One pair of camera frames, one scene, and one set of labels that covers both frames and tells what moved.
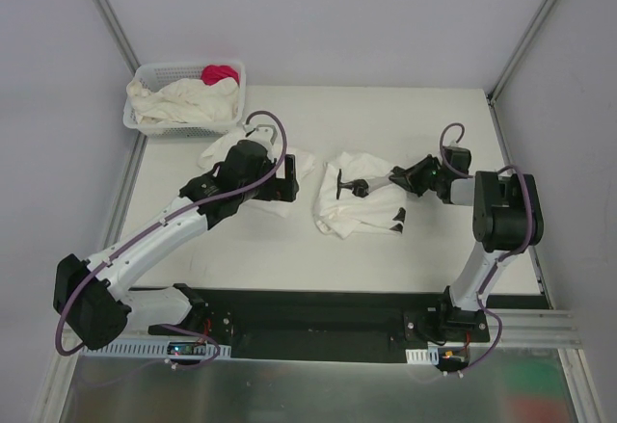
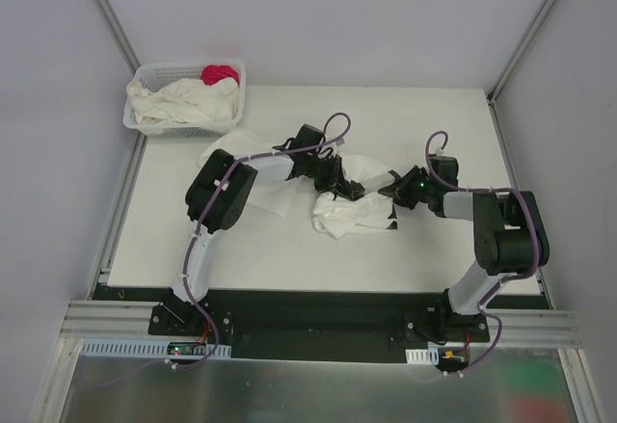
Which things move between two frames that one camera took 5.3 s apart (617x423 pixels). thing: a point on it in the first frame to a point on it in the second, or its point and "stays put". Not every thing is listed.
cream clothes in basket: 184,100 stays put
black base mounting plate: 328,326 stays put
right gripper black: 402,178 to 402,191
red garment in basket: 211,74 stays put
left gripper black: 289,177 to 338,181
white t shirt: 341,217 stays put
